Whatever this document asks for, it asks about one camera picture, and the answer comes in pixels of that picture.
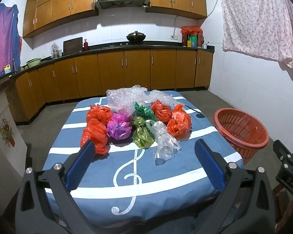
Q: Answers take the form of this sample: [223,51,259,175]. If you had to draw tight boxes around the white wall cable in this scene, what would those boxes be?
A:
[173,15,184,36]

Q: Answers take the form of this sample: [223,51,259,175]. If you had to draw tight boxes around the orange plastic bag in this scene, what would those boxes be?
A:
[86,104,113,125]
[80,119,109,155]
[167,104,192,137]
[151,101,173,122]

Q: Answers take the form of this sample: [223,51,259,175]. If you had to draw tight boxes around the green basin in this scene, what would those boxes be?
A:
[26,58,42,68]

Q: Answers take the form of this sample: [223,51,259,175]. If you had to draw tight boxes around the pink floral hanging cloth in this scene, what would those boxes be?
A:
[217,0,293,69]

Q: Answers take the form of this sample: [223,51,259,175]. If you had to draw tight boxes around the black wok with lid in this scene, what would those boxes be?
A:
[126,31,147,42]

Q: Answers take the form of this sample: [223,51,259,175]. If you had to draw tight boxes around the dark cutting board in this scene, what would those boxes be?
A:
[63,37,83,55]

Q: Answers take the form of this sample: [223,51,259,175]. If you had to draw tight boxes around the clear jar with bag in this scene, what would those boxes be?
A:
[51,43,62,59]

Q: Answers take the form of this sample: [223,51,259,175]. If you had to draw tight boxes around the wooden chair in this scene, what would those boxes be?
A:
[273,183,291,201]

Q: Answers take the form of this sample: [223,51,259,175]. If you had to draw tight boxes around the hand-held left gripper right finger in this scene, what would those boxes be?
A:
[194,138,276,234]

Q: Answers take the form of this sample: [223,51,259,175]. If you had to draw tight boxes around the purple hanging cloth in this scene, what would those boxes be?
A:
[0,4,21,78]

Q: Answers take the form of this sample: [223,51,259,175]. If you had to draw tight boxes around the olive green plastic bag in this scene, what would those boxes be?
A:
[132,117,155,150]

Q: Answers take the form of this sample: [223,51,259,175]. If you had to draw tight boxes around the red plastic basket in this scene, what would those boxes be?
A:
[213,108,269,165]

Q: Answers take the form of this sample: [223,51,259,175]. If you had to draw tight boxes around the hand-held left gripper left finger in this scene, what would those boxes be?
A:
[15,140,105,234]

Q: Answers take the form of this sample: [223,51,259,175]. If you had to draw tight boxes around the blue music-note printed cloth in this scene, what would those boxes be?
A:
[43,90,244,230]

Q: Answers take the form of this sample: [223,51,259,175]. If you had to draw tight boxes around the purple plastic bag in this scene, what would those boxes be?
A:
[107,109,133,140]

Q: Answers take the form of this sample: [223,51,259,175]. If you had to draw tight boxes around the black kitchen countertop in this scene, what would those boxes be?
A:
[0,41,215,83]

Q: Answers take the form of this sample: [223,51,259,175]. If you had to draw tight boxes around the green box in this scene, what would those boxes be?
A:
[187,35,198,48]

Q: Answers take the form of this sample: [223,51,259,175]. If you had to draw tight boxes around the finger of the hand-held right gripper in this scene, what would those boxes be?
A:
[273,139,293,163]

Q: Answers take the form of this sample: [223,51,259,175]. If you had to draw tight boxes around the clear bubble wrap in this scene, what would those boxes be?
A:
[148,90,181,108]
[106,85,149,115]

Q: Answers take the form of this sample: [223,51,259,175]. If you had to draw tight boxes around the wooden lower kitchen cabinets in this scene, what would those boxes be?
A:
[10,49,214,125]

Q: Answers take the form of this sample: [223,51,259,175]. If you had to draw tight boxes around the dark green plastic bag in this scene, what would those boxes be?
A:
[133,101,158,122]

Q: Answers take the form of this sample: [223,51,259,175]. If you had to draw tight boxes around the clear plastic bag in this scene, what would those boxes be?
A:
[146,120,182,161]

